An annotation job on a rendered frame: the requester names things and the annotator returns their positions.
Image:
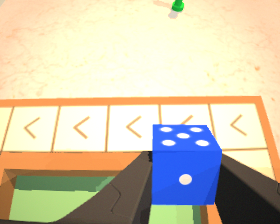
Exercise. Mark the white board game track with orange border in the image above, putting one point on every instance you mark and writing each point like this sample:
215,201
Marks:
141,100

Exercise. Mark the green pawn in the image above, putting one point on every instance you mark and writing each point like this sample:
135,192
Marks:
178,5

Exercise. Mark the blue die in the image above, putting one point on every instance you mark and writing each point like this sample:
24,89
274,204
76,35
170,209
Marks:
186,163

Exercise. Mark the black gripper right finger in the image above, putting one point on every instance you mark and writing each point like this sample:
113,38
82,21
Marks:
245,196

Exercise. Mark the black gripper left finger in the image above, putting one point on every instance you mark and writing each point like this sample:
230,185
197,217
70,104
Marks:
126,200

